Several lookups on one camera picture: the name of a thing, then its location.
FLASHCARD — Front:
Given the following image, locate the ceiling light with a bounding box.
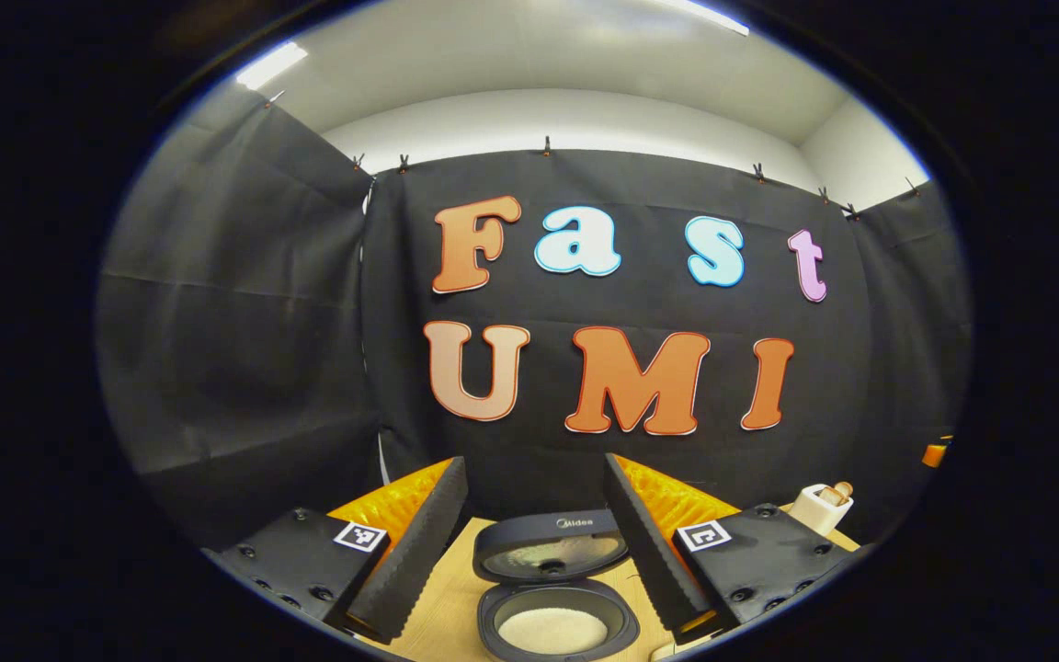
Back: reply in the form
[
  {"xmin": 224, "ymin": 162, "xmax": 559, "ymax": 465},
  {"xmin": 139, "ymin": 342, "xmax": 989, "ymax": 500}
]
[{"xmin": 235, "ymin": 41, "xmax": 308, "ymax": 91}]

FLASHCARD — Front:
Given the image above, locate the white toaster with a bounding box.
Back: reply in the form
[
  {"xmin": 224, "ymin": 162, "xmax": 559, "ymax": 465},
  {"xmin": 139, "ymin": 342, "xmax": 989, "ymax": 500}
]
[{"xmin": 789, "ymin": 485, "xmax": 854, "ymax": 537}]

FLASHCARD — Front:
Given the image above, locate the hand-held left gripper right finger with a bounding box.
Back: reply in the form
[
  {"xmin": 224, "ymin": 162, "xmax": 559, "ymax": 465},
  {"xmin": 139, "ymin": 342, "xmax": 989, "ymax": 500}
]
[{"xmin": 603, "ymin": 453, "xmax": 854, "ymax": 645}]

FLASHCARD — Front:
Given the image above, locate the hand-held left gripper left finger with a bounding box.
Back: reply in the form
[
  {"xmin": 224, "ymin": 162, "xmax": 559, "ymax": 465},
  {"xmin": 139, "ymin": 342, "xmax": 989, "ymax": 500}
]
[{"xmin": 203, "ymin": 456, "xmax": 470, "ymax": 645}]

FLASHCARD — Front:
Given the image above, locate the dark grey rice cooker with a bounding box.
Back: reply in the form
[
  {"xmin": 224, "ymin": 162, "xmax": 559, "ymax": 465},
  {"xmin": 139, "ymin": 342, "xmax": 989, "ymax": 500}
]
[{"xmin": 473, "ymin": 510, "xmax": 641, "ymax": 662}]

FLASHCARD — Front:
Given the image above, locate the white rice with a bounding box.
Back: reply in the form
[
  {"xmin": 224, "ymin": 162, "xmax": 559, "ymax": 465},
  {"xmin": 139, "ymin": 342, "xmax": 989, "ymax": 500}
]
[{"xmin": 497, "ymin": 607, "xmax": 609, "ymax": 656}]

